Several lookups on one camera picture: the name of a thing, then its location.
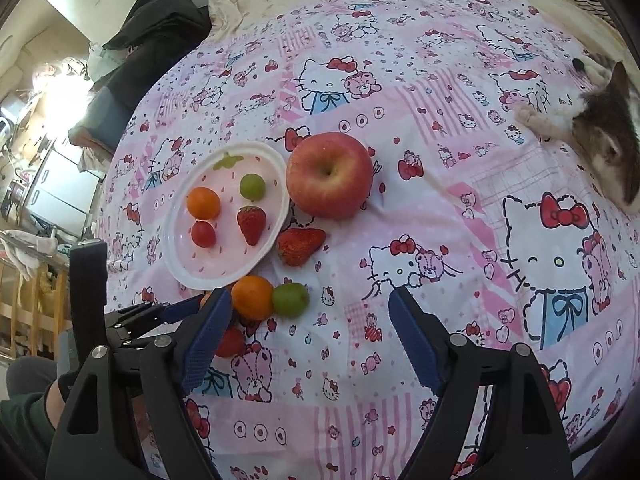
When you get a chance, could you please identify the green grape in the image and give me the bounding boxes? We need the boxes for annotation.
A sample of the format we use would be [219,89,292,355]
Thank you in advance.
[272,283,310,318]
[240,174,266,202]

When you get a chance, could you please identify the red cherry tomato in plate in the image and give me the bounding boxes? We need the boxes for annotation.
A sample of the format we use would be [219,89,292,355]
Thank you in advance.
[190,221,217,248]

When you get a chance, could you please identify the white drawer cabinet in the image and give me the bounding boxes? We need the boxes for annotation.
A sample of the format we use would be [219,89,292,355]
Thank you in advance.
[24,145,101,238]

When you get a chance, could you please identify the large red apple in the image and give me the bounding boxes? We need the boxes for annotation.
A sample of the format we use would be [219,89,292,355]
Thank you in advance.
[286,132,373,220]

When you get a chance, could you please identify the white pink strawberry plate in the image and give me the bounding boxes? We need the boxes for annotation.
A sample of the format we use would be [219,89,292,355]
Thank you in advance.
[162,141,290,290]

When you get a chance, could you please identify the strawberry in plate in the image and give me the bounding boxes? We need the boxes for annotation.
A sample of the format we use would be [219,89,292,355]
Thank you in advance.
[236,206,267,246]

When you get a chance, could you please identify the orange tangerine in plate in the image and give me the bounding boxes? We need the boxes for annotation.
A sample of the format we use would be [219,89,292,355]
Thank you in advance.
[186,186,221,220]

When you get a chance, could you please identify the white tabby cat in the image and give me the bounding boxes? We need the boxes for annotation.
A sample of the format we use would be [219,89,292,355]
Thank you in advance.
[515,53,639,214]

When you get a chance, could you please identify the strawberry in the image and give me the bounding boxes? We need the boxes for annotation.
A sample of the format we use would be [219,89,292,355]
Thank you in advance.
[236,206,267,246]
[277,228,326,266]

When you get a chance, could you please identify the black jacket on chair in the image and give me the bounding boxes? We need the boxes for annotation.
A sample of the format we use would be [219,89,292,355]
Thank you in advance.
[67,0,212,157]

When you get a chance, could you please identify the wooden rack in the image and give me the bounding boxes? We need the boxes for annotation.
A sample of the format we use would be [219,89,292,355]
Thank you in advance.
[1,252,72,363]

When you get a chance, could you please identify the red cherry tomato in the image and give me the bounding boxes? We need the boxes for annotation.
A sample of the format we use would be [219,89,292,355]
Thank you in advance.
[190,221,217,248]
[215,326,245,359]

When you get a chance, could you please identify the orange tangerine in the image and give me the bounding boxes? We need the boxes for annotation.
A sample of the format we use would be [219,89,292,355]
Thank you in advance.
[231,275,273,322]
[186,186,221,220]

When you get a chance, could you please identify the green grape in plate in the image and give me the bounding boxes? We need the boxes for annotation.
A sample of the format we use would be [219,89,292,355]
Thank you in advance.
[240,174,266,202]

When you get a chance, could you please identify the pink Hello Kitty blanket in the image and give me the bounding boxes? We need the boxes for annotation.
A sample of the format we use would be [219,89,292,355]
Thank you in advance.
[98,0,639,479]

